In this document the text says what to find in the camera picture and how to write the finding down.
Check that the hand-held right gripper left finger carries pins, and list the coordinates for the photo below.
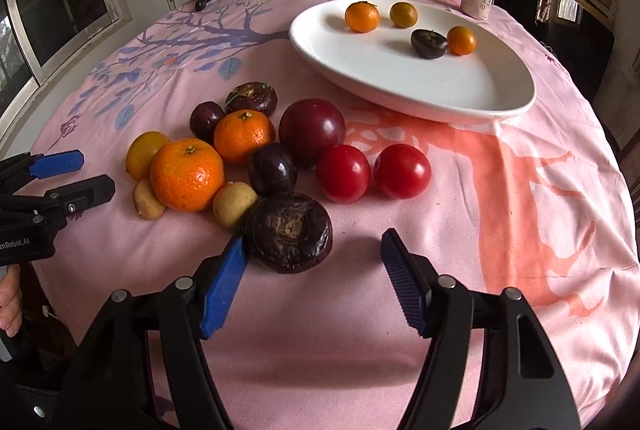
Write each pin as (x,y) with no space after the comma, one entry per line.
(226,282)

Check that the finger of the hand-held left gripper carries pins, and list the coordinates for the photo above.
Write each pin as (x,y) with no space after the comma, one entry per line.
(55,163)
(87,193)

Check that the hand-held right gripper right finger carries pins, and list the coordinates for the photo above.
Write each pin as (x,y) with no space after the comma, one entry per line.
(402,282)

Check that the tan longan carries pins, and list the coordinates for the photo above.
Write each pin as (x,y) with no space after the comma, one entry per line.
(148,201)
(233,206)

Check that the yellow orange mandarin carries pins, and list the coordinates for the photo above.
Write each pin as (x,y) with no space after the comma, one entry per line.
(142,152)

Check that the large dark water chestnut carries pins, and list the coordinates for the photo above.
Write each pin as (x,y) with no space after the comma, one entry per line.
(291,232)

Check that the large orange mandarin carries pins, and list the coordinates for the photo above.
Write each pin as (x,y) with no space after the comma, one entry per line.
(186,176)

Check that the red tomato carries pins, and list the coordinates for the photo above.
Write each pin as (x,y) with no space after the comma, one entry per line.
(402,170)
(343,174)

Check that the medium orange mandarin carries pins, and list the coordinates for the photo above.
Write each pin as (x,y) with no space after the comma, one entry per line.
(244,137)
(362,16)

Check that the large red plum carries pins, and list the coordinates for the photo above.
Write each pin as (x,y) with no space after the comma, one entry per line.
(312,129)

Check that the water chestnut with green stem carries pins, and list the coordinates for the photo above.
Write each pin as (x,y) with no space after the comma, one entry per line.
(252,97)

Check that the white oval plate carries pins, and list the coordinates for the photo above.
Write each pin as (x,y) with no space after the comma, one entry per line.
(400,79)

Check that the person's left hand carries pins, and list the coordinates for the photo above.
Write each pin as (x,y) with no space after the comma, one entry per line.
(10,305)

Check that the dark brown water chestnut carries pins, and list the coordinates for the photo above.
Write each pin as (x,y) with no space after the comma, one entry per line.
(429,43)

